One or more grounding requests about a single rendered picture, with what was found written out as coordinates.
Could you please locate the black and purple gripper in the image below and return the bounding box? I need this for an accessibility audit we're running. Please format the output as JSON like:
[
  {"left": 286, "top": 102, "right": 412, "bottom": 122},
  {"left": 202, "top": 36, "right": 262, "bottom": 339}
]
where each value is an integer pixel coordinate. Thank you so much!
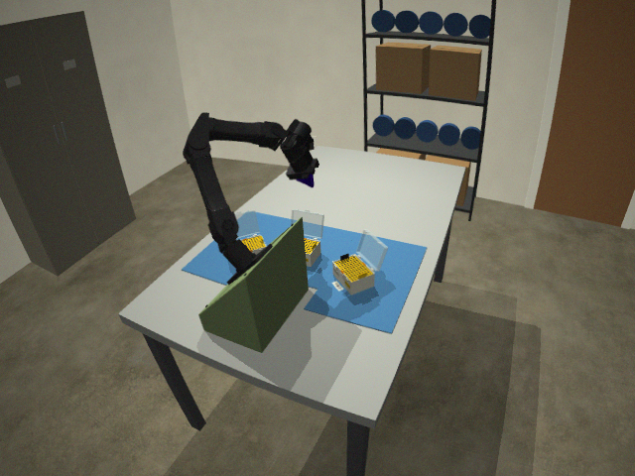
[{"left": 286, "top": 152, "right": 319, "bottom": 187}]

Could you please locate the blue flat mat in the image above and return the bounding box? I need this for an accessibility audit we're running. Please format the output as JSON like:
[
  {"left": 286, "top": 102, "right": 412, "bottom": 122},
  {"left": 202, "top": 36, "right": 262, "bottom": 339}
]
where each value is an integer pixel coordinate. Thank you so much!
[{"left": 182, "top": 212, "right": 427, "bottom": 334}]

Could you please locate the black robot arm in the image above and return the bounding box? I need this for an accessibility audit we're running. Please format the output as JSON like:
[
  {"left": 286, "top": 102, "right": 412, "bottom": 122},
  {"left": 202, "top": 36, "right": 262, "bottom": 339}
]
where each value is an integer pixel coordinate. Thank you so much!
[{"left": 183, "top": 112, "right": 314, "bottom": 285}]

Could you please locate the yellow pipette tip rack insert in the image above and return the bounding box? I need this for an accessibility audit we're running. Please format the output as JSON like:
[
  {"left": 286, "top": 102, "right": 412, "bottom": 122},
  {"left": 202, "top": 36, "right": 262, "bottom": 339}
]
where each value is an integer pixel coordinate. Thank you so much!
[
  {"left": 305, "top": 239, "right": 318, "bottom": 254},
  {"left": 335, "top": 254, "right": 373, "bottom": 282},
  {"left": 242, "top": 235, "right": 265, "bottom": 251}
]

